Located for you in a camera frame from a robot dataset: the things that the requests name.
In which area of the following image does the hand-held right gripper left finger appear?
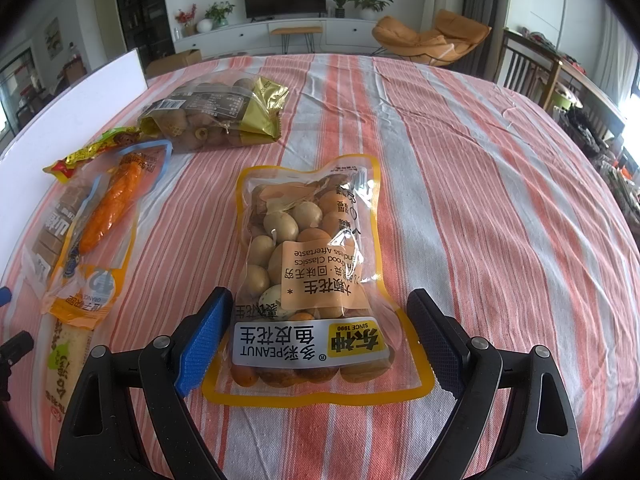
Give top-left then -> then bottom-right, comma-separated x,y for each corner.
54,287 -> 234,480

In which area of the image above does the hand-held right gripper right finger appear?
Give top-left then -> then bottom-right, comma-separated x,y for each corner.
406,287 -> 583,480

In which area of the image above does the yellow-edged clear peanut bag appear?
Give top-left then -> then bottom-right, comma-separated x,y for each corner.
202,154 -> 437,407

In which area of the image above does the gold clear walnut bag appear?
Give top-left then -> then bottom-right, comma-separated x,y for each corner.
137,72 -> 290,153

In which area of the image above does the white green snack packet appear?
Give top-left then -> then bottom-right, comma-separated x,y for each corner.
44,310 -> 98,411

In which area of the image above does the clear brown cube snack packet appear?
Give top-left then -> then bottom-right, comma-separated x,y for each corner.
22,175 -> 101,301

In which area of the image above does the clear orange candy packet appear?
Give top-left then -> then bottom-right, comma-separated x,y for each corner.
41,140 -> 174,328

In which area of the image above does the red yellow snack packet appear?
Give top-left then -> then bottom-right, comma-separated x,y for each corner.
42,127 -> 143,183

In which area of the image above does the white board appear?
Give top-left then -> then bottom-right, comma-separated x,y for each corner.
0,48 -> 148,281

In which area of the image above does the orange white striped tablecloth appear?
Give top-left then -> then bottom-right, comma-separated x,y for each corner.
0,52 -> 640,480

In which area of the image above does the cardboard box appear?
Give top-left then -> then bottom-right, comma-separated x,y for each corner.
145,48 -> 202,78

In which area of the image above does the dark wooden chair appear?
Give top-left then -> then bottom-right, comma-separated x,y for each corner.
495,28 -> 563,111

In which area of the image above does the orange lounge chair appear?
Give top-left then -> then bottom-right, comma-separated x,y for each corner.
372,8 -> 492,67

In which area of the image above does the dark shelf cabinet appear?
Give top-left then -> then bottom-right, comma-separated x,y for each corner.
111,0 -> 176,68

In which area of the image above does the white television cabinet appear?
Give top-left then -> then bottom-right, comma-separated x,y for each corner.
172,16 -> 396,56

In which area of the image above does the small wooden bench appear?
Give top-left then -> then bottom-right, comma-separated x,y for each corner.
270,26 -> 323,55

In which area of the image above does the green potted plant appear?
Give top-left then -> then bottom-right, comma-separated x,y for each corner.
205,1 -> 236,30

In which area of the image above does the white sheer curtain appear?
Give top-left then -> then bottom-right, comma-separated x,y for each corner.
595,5 -> 640,111

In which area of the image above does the large leafy potted plant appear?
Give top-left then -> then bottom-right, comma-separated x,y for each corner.
347,0 -> 393,22

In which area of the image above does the framed wall picture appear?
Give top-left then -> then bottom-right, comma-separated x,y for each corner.
44,16 -> 62,58

